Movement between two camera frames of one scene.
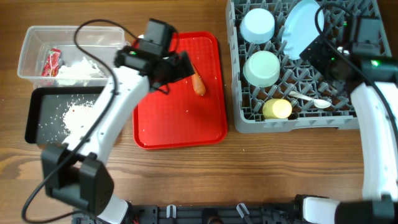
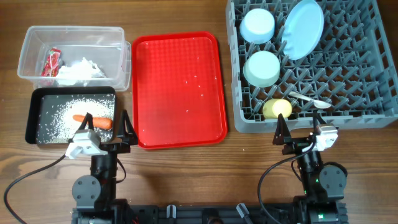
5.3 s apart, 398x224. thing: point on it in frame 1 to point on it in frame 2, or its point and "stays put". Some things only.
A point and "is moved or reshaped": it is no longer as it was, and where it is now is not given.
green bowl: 261,68 stays put
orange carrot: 198,84 is moved or reshaped
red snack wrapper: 51,68 stays put
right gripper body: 315,52 to 298,145
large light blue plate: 300,27 stays put
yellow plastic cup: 277,108 stays put
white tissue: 80,72 stays put
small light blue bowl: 257,26 stays put
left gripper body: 173,70 to 116,147
